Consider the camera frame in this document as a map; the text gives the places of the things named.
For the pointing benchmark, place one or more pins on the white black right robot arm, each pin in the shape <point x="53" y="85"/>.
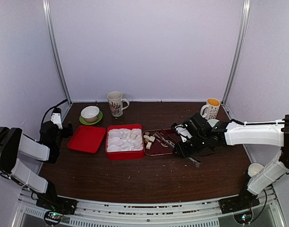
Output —
<point x="275" y="133"/>

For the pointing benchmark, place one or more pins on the white paper cup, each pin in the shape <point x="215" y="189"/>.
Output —
<point x="254" y="169"/>

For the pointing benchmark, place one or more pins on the aluminium right corner post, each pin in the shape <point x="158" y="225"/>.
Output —
<point x="238" y="50"/>

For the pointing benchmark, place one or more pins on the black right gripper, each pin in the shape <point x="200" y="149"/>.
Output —
<point x="183" y="152"/>

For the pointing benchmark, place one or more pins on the red tin lid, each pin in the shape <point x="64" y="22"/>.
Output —
<point x="87" y="139"/>

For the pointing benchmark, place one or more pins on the aluminium front rail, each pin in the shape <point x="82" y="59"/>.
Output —
<point x="204" y="213"/>

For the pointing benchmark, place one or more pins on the metal serving tongs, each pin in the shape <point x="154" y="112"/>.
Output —
<point x="168" y="139"/>

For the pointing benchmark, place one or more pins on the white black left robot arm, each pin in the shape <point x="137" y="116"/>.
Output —
<point x="14" y="144"/>

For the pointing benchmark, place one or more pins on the tall coral pattern mug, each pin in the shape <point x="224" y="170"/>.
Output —
<point x="117" y="103"/>

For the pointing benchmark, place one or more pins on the flower pattern mug yellow inside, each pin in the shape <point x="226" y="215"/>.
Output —
<point x="210" y="109"/>

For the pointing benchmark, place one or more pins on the dark red lacquer tray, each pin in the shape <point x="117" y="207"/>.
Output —
<point x="158" y="148"/>

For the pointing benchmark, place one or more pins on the red tin box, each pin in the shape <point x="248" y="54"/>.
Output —
<point x="127" y="154"/>

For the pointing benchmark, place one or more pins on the green saucer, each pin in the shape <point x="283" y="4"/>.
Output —
<point x="99" y="118"/>

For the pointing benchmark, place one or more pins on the blue lined ceramic bowl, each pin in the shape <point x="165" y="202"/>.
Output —
<point x="212" y="122"/>

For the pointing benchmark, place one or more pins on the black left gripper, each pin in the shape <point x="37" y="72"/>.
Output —
<point x="69" y="132"/>

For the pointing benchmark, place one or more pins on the aluminium left corner post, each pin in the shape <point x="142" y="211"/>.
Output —
<point x="56" y="57"/>

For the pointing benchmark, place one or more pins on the white ceramic bowl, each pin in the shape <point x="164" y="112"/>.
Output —
<point x="90" y="113"/>

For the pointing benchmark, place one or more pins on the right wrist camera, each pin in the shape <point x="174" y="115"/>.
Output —
<point x="181" y="132"/>

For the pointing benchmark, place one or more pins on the aluminium corner post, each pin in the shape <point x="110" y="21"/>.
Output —
<point x="56" y="57"/>
<point x="238" y="50"/>

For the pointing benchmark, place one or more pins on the white paper liners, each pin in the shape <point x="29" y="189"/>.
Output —
<point x="119" y="140"/>

